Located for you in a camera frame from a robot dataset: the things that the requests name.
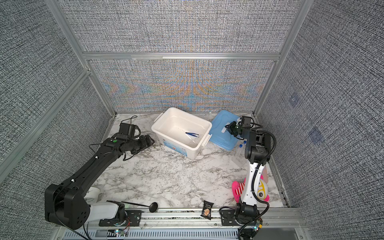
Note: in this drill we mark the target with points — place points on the clear glass funnel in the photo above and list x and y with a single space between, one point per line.
194 140

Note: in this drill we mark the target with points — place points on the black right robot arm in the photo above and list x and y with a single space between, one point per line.
258 150

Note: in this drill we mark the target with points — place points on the white tape roll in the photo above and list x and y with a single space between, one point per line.
92 195

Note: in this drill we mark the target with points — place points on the blue plastic bin lid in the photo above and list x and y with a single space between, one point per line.
219 133

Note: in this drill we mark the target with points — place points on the pink white plush toy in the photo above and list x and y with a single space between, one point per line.
237 189

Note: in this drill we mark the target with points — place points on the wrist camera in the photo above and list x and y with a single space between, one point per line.
240 121
129 130

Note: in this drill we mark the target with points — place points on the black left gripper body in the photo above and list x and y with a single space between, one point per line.
140 144

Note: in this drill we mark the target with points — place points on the white plastic storage bin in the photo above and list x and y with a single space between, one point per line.
170 128

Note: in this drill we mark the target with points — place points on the blue plastic tweezers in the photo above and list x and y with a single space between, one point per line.
192 134

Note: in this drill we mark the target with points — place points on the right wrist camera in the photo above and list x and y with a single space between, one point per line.
240 121

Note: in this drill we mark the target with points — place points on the black snack packet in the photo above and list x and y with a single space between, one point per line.
207 210

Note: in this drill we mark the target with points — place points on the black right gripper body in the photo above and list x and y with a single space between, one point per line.
234 129

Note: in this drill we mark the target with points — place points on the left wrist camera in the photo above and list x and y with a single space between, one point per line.
129 130

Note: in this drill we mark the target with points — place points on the aluminium front rail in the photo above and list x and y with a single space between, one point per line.
187 224

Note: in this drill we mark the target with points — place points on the black long handled spoon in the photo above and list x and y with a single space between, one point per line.
153 207

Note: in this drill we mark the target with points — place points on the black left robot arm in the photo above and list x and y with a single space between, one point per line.
65 203

